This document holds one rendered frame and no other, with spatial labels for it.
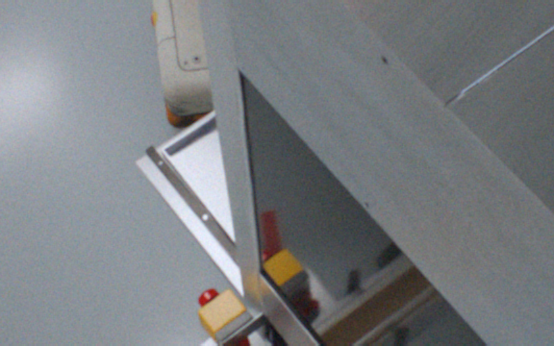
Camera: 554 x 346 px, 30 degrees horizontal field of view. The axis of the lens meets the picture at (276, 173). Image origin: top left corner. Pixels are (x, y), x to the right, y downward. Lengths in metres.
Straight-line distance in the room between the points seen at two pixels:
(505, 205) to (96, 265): 2.32
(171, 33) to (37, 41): 0.58
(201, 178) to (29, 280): 1.06
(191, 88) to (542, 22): 2.20
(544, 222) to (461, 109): 0.10
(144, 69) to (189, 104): 0.36
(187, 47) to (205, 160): 0.92
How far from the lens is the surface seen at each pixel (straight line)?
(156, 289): 2.96
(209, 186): 2.09
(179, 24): 3.05
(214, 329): 1.81
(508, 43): 0.79
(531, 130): 0.75
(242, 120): 1.22
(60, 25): 3.46
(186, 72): 2.95
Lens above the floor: 2.74
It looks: 63 degrees down
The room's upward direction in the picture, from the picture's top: 3 degrees counter-clockwise
